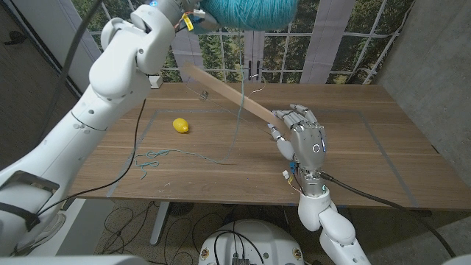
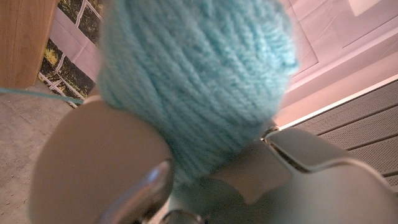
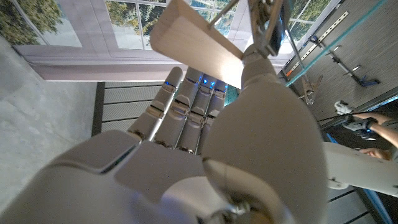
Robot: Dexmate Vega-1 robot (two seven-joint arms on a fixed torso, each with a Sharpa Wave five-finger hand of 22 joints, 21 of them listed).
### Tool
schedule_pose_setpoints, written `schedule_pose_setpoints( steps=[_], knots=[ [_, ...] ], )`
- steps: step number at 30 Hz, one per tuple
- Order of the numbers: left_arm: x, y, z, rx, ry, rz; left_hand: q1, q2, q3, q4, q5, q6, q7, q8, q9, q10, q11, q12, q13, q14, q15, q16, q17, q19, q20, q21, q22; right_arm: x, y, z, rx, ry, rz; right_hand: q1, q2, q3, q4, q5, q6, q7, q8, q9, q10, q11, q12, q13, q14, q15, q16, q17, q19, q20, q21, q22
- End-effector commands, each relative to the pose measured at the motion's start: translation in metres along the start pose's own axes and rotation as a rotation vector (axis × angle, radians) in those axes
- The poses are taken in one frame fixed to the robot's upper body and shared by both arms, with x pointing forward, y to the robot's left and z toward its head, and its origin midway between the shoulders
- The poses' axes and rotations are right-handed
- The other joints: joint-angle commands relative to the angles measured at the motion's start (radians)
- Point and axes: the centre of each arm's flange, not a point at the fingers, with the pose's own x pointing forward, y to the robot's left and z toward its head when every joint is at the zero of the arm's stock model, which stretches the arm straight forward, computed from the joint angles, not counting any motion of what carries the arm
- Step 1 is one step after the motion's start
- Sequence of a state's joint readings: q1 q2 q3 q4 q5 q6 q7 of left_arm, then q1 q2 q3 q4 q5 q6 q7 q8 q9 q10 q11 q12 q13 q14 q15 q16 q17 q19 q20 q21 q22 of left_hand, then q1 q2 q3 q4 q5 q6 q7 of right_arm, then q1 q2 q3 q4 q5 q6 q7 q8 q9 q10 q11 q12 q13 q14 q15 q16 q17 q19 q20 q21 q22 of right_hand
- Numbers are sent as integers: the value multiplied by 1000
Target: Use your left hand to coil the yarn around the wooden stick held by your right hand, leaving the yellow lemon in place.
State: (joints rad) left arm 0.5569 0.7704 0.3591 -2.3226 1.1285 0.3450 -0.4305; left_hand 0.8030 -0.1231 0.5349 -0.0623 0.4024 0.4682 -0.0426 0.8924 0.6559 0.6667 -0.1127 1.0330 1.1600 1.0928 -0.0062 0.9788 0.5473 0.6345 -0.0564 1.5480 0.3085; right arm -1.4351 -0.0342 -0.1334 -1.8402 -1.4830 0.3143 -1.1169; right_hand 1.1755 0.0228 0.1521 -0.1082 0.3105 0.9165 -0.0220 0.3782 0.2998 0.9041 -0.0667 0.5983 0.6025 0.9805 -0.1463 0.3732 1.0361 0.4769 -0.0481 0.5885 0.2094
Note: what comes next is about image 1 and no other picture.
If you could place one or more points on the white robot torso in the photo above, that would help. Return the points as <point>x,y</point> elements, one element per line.
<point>250,239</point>

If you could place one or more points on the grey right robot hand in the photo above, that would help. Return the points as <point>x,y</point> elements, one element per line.
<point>309,147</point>

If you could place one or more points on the teal yarn skein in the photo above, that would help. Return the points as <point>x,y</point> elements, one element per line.
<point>250,14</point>

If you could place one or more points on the grey tape rectangle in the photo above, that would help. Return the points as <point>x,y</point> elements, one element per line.
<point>390,165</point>

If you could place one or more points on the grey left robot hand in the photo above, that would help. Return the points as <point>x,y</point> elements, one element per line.
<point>208,24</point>

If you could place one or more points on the printed window backdrop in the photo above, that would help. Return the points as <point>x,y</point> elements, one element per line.
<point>331,44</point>

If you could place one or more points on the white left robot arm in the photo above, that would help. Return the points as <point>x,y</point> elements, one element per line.
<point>73,140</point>

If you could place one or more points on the white table leg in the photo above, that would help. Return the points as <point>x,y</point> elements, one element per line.
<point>160,221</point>

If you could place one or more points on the black round floor grille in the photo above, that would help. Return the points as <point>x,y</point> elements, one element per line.
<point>181,208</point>

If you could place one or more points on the yellow lemon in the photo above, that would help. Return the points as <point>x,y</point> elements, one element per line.
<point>180,125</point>

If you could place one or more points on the wooden stick with metal clips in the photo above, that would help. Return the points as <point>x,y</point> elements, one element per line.
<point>228,92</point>

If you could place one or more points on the white power box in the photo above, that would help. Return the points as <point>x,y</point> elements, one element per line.
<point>157,81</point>

